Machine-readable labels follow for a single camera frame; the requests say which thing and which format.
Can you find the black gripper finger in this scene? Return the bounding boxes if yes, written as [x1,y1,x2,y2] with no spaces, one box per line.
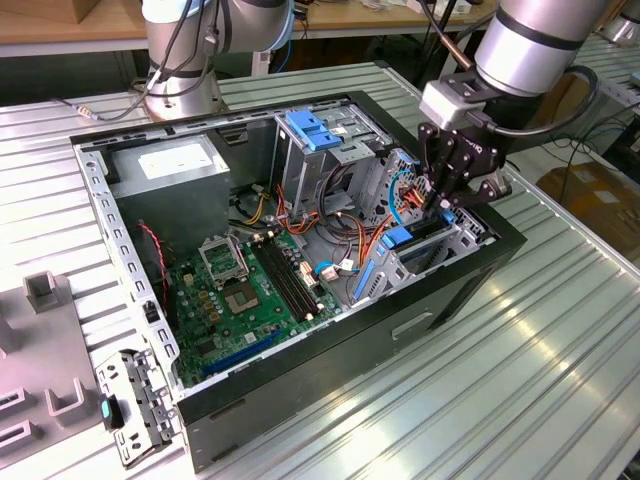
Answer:
[417,122,471,210]
[451,169,513,209]

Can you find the orange red power wire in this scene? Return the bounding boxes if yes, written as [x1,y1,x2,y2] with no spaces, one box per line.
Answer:
[398,182,441,211]

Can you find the hard disk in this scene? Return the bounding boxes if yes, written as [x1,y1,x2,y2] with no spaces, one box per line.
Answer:
[351,208,460,302]

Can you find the grey metal disk bay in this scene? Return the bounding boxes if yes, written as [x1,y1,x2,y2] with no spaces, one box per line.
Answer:
[347,149,496,309]

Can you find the large cardboard box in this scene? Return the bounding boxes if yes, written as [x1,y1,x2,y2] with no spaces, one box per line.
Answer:
[535,160,640,256]

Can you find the blue drive latch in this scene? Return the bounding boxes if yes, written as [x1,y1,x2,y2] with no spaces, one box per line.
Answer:
[285,109,342,153]

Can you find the metal slat side table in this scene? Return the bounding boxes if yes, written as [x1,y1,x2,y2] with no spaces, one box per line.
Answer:
[569,32,640,146]

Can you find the black RAM slot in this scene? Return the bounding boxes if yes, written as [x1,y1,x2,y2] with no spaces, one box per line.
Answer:
[265,233,326,314]
[252,238,315,323]

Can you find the metal socket cover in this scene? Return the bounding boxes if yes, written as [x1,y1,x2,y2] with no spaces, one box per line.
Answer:
[198,235,250,287]

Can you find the black PC case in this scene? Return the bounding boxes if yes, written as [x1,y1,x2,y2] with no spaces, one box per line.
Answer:
[68,89,529,474]

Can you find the CPU socket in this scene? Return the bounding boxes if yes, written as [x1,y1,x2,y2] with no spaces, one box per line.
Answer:
[223,282,262,317]

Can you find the grey power supply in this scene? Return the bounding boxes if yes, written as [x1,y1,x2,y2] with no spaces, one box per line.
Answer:
[107,133,232,251]

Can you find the blue expansion slot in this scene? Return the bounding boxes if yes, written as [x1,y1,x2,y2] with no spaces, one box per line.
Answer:
[202,332,282,377]

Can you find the green motherboard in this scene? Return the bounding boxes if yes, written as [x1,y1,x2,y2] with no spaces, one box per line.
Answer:
[164,232,344,391]

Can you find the wooden desk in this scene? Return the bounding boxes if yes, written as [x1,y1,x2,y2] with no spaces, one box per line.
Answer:
[0,0,501,96]

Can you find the black blue latch tab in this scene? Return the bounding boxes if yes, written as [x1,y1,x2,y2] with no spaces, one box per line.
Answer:
[98,393,125,431]

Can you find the grey parts rack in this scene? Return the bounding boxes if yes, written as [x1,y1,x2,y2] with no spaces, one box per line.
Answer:
[0,269,104,456]

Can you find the black camera cable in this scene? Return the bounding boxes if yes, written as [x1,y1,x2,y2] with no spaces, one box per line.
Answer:
[467,63,601,139]

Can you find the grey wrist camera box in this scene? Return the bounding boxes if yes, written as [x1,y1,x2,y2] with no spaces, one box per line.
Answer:
[418,78,490,132]

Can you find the blue data wire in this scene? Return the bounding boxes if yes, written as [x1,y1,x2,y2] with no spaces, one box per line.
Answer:
[386,168,425,229]

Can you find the orange red wire bundle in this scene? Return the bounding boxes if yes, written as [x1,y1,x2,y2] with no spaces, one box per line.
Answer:
[276,187,396,266]

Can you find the short blue wire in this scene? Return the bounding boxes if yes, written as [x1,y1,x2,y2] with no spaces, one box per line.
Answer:
[313,258,362,275]

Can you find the yellow black power wires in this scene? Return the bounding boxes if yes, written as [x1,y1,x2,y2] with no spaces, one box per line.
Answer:
[238,192,269,227]

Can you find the red black fan wire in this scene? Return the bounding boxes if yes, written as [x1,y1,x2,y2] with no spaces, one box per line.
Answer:
[138,223,170,306]

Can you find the black cable silver plug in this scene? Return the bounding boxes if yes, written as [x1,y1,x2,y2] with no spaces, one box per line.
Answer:
[52,69,166,123]

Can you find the grey metal card bracket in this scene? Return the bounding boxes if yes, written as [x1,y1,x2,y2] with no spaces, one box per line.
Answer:
[94,348,182,470]

